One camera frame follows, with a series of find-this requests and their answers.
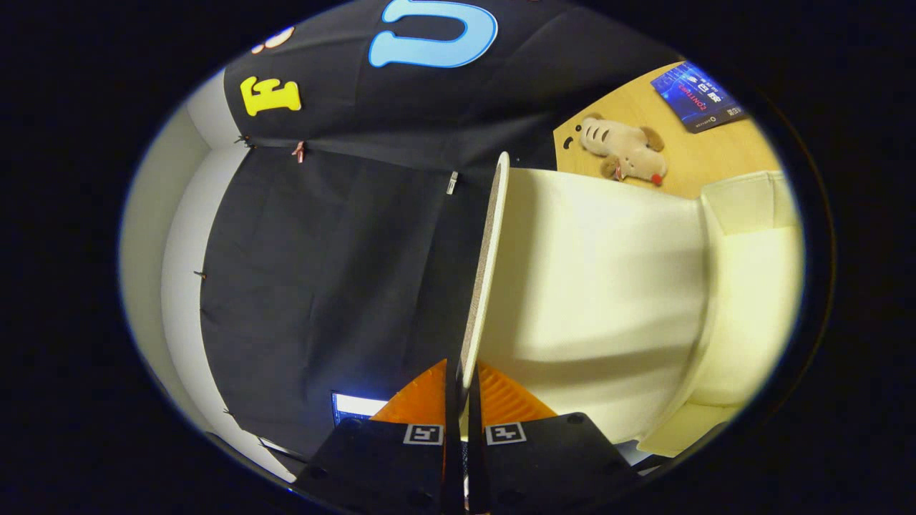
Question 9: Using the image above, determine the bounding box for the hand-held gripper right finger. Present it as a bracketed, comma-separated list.
[467, 360, 639, 515]

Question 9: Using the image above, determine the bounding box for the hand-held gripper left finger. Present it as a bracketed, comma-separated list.
[290, 358, 464, 515]

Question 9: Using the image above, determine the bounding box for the cream storage box with lid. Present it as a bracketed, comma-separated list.
[458, 152, 806, 458]

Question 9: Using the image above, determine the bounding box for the lit computer monitor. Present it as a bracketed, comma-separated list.
[331, 391, 391, 428]

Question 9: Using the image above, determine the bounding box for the black backdrop cloth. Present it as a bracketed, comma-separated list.
[200, 0, 681, 458]

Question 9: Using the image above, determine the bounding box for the brown plush dog toy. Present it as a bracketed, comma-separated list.
[576, 112, 668, 187]

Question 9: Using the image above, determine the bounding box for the blue cover book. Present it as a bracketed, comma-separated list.
[650, 61, 749, 134]

